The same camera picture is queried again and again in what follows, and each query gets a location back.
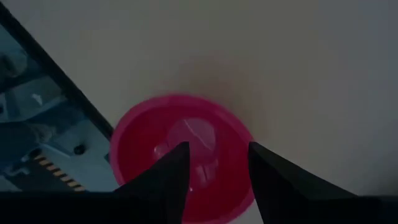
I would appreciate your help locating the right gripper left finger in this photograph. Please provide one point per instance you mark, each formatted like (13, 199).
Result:
(164, 186)

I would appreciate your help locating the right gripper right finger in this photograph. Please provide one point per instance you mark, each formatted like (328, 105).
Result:
(280, 186)

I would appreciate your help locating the small pink bowl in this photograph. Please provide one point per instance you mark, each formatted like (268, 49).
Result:
(143, 137)

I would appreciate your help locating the black metal table frame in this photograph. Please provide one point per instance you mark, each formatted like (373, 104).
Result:
(56, 73)

